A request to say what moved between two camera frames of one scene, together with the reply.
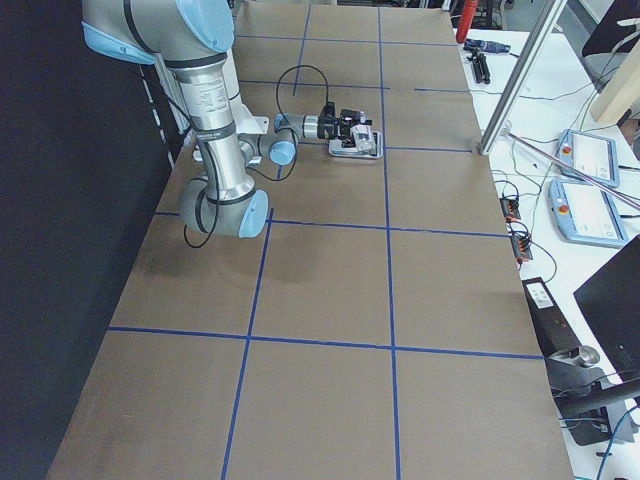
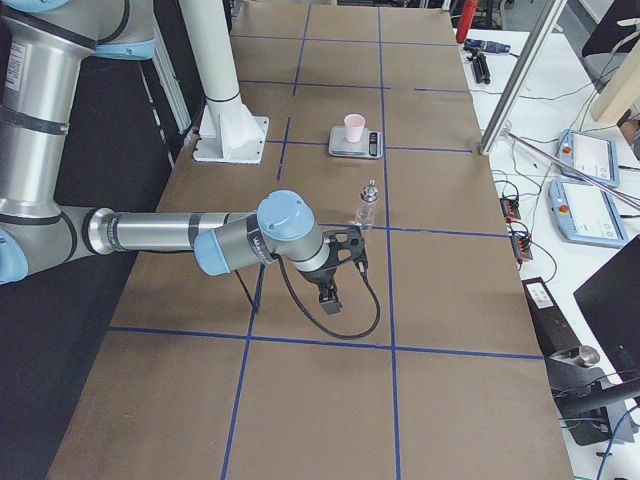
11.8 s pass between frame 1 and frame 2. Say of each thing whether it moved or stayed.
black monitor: stayed
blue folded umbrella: stayed
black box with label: stayed
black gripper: moved
